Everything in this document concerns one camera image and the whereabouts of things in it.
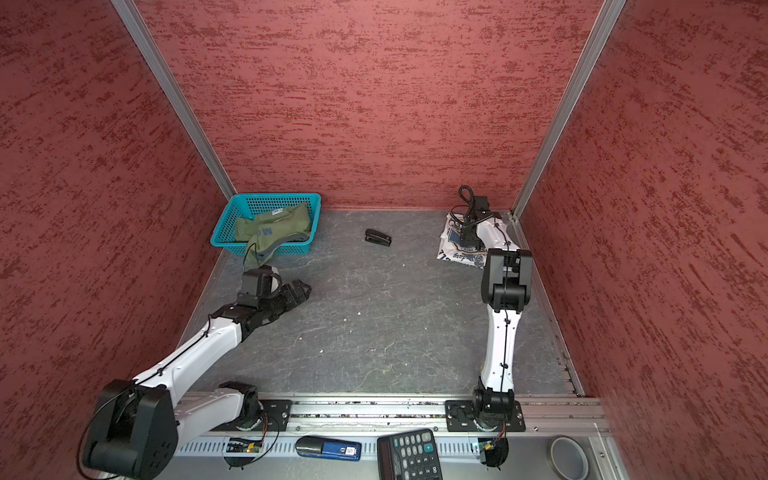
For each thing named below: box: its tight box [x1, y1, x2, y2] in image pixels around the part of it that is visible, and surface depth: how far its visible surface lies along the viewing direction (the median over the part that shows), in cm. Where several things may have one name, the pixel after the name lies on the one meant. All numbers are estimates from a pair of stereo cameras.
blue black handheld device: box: [295, 436, 362, 462], surface depth 68 cm
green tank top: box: [234, 203, 311, 267], surface depth 105 cm
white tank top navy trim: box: [437, 212, 487, 269], surface depth 107 cm
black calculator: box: [377, 428, 444, 480], surface depth 69 cm
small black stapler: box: [364, 228, 392, 247], surface depth 112 cm
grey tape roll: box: [547, 435, 590, 480], surface depth 71 cm
